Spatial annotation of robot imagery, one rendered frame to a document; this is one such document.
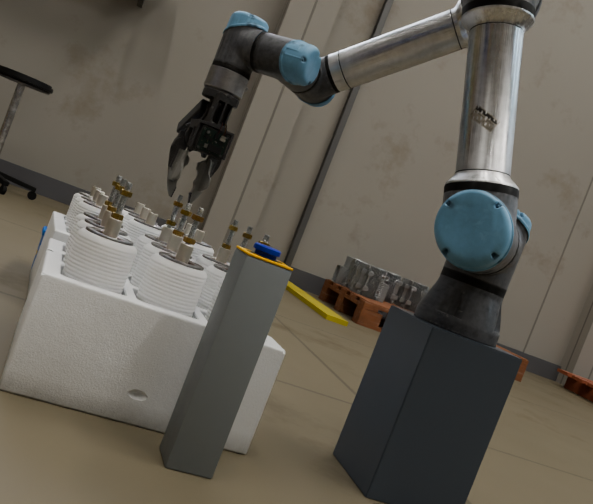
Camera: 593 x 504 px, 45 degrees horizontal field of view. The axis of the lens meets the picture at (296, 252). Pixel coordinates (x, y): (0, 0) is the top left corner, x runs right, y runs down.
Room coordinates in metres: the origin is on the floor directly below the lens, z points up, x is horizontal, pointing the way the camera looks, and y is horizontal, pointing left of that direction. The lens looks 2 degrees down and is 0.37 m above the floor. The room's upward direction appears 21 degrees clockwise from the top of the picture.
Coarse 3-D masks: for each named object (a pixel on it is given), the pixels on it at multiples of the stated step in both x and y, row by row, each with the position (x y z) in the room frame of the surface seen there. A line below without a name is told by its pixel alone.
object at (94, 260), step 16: (80, 240) 1.07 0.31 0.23; (96, 240) 1.07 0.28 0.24; (80, 256) 1.07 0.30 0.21; (96, 256) 1.06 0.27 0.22; (112, 256) 1.07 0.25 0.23; (128, 256) 1.09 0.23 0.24; (64, 272) 1.08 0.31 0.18; (80, 272) 1.07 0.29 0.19; (96, 272) 1.07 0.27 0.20; (112, 272) 1.08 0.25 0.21; (128, 272) 1.11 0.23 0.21; (112, 288) 1.08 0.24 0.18
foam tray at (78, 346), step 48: (48, 288) 1.02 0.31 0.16; (96, 288) 1.05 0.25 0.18; (48, 336) 1.03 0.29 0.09; (96, 336) 1.05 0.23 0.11; (144, 336) 1.07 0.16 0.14; (192, 336) 1.09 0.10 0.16; (0, 384) 1.02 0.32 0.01; (48, 384) 1.03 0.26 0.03; (96, 384) 1.06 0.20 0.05; (144, 384) 1.08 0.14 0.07; (240, 432) 1.13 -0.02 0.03
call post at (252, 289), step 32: (224, 288) 1.01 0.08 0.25; (256, 288) 0.98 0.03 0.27; (224, 320) 0.97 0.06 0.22; (256, 320) 0.98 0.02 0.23; (224, 352) 0.97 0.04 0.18; (256, 352) 0.99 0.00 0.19; (192, 384) 0.99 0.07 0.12; (224, 384) 0.98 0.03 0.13; (192, 416) 0.97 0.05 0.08; (224, 416) 0.98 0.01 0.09; (160, 448) 1.02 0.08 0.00; (192, 448) 0.98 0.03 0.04
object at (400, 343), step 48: (384, 336) 1.31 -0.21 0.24; (432, 336) 1.16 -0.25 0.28; (384, 384) 1.24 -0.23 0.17; (432, 384) 1.17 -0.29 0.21; (480, 384) 1.20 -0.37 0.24; (384, 432) 1.18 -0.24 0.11; (432, 432) 1.18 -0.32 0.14; (480, 432) 1.21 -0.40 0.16; (384, 480) 1.17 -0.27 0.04; (432, 480) 1.19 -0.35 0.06
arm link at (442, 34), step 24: (432, 24) 1.32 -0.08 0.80; (456, 24) 1.31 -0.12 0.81; (360, 48) 1.37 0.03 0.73; (384, 48) 1.35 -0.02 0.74; (408, 48) 1.34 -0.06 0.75; (432, 48) 1.33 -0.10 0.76; (456, 48) 1.33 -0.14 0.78; (336, 72) 1.38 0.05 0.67; (360, 72) 1.37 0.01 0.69; (384, 72) 1.37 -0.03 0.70; (312, 96) 1.41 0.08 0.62
